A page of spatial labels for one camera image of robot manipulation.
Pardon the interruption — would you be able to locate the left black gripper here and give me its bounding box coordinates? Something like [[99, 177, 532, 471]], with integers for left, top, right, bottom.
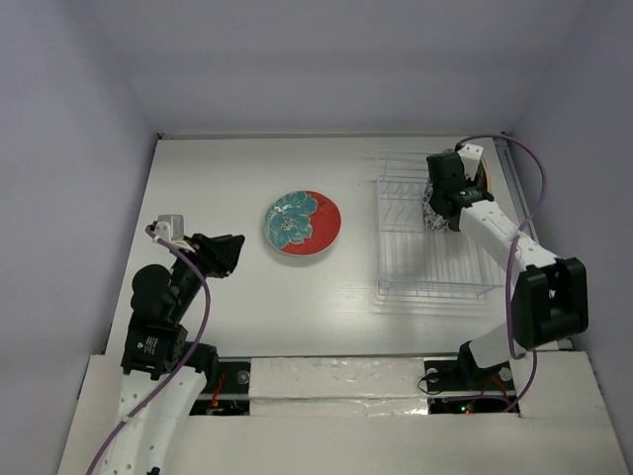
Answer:
[[169, 231, 244, 318]]

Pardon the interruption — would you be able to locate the blue floral white plate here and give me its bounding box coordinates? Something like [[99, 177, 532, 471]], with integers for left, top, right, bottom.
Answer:
[[421, 181, 448, 232]]

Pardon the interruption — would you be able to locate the beige bird plate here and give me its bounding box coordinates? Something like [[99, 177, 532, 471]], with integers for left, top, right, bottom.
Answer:
[[476, 158, 492, 193]]

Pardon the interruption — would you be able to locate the white wire dish rack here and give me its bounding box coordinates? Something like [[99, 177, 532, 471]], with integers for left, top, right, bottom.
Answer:
[[376, 149, 505, 298]]

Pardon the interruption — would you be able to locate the red and teal plate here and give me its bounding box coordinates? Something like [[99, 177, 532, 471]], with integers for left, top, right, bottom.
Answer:
[[263, 190, 342, 257]]

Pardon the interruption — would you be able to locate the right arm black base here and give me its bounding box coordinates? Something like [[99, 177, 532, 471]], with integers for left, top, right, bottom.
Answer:
[[421, 341, 515, 395]]

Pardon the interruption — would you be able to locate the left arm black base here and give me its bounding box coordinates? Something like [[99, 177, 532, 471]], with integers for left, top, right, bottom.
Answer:
[[189, 358, 251, 417]]

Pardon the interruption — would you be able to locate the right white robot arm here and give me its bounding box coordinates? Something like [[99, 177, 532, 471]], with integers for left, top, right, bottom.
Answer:
[[426, 143, 588, 388]]

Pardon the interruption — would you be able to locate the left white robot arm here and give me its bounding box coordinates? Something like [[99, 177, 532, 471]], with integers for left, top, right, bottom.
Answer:
[[87, 222, 245, 474]]

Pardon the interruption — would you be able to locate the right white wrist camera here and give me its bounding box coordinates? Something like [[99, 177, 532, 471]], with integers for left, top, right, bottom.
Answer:
[[455, 142, 484, 180]]

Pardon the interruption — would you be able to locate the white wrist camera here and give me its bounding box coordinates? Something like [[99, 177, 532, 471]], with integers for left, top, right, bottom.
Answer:
[[154, 214, 185, 241], [455, 142, 484, 180]]

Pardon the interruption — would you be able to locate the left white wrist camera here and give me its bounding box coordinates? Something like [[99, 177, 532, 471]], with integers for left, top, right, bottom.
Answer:
[[154, 214, 185, 241]]

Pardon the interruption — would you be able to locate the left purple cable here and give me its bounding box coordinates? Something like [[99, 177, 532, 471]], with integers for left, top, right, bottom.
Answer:
[[83, 225, 212, 475]]

